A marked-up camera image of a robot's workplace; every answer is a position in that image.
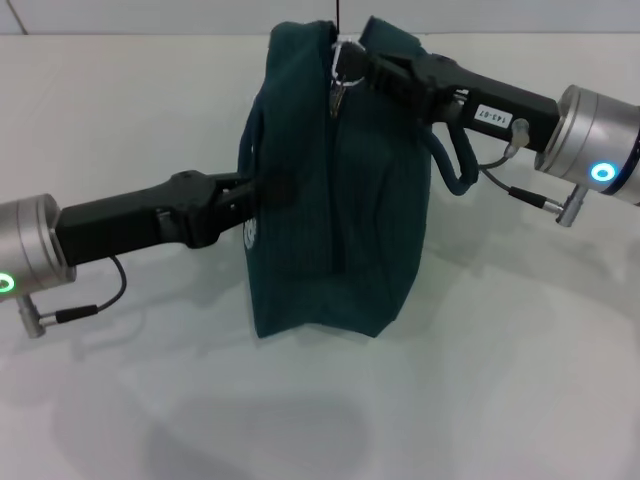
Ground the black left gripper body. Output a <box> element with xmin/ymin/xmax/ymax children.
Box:
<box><xmin>54</xmin><ymin>169</ymin><xmax>226</xmax><ymax>269</ymax></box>

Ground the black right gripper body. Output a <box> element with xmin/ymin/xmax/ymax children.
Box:
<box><xmin>409</xmin><ymin>52</ymin><xmax>561</xmax><ymax>152</ymax></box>

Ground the dark teal insulated lunch bag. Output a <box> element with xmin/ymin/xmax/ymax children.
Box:
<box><xmin>237</xmin><ymin>15</ymin><xmax>480</xmax><ymax>341</ymax></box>

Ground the right arm gripper cable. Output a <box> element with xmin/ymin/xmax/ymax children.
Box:
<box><xmin>478</xmin><ymin>117</ymin><xmax>587</xmax><ymax>227</ymax></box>

